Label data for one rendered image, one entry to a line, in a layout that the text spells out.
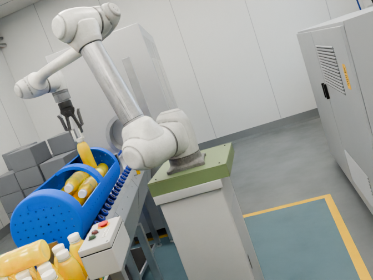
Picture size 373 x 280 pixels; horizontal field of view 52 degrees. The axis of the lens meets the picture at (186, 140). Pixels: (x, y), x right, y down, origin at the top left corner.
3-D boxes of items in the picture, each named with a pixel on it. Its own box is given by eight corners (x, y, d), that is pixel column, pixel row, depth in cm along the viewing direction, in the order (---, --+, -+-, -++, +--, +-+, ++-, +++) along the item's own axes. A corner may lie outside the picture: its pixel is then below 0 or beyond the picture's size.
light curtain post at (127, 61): (205, 258, 309) (130, 56, 279) (205, 261, 303) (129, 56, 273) (197, 260, 310) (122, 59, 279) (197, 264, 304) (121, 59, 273)
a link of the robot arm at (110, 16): (97, 18, 185) (76, 21, 175) (117, -6, 173) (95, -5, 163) (111, 41, 185) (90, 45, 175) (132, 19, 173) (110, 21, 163)
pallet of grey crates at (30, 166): (111, 196, 591) (82, 125, 570) (90, 220, 515) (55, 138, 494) (46, 215, 620) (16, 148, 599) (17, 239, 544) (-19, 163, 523)
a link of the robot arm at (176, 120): (206, 145, 181) (192, 101, 177) (184, 159, 167) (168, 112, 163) (180, 149, 191) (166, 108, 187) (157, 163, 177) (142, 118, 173)
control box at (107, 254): (131, 240, 132) (120, 214, 130) (121, 271, 112) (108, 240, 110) (104, 249, 132) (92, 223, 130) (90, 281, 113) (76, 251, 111)
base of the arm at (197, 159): (206, 152, 192) (203, 142, 191) (205, 164, 171) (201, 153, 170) (172, 162, 195) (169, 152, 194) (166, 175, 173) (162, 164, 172)
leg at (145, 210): (162, 243, 365) (139, 184, 353) (162, 246, 359) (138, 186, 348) (156, 245, 365) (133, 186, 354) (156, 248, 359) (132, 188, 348)
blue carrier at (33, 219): (125, 185, 235) (112, 141, 230) (91, 253, 149) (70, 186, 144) (81, 196, 236) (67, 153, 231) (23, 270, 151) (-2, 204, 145)
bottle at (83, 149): (100, 166, 222) (87, 137, 218) (89, 171, 217) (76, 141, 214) (94, 166, 227) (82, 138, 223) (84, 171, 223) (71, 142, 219)
